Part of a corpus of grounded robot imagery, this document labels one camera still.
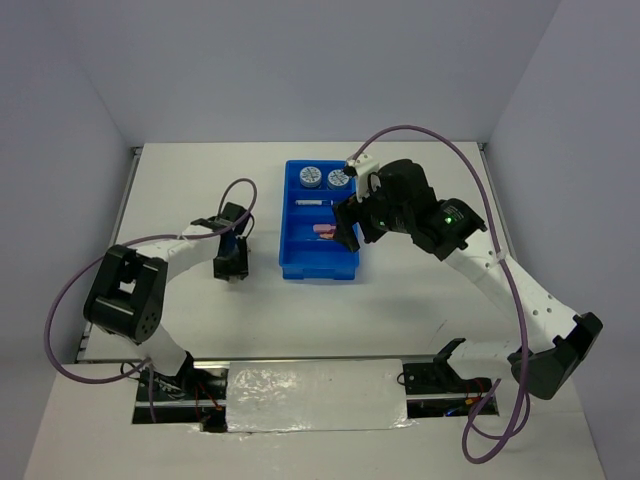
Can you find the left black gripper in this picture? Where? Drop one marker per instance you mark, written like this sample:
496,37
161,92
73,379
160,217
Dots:
222,271

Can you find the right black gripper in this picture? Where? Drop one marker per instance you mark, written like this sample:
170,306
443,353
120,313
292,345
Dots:
346,214

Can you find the white pen blue cap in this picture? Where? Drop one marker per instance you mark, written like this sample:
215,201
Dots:
313,202

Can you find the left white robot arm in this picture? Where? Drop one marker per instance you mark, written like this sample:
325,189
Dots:
126,298

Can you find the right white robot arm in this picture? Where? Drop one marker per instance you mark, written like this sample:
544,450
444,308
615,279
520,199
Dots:
558,338

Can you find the blue compartment tray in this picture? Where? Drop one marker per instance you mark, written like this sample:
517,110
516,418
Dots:
303,255

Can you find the silver foil plate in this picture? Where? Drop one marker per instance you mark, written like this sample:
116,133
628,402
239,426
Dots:
349,395

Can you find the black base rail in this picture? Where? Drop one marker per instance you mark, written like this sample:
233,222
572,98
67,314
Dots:
432,388

